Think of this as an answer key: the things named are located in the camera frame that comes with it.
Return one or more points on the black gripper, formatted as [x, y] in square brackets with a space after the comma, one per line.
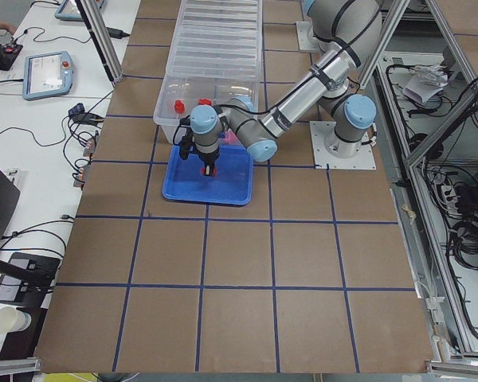
[208, 158]

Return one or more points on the red block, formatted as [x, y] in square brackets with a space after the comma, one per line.
[204, 101]
[231, 138]
[179, 106]
[209, 171]

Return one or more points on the clear plastic box lid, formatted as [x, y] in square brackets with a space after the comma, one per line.
[217, 39]

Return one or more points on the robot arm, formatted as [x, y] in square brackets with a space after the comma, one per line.
[347, 32]

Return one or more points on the red block in box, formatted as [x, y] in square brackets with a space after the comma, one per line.
[179, 106]
[231, 138]
[204, 101]

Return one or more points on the clear plastic storage box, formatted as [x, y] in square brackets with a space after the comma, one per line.
[180, 94]

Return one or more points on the blue plastic tray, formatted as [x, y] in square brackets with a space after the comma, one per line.
[231, 185]

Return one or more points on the black power adapter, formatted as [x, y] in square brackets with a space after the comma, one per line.
[116, 33]

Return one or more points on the teach pendant with red button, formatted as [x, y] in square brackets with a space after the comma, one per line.
[47, 75]

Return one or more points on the white paper cup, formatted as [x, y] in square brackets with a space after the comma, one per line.
[13, 320]

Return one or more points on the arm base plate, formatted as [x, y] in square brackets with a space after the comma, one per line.
[307, 41]
[331, 153]

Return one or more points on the aluminium frame post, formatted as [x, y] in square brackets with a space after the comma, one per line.
[94, 23]

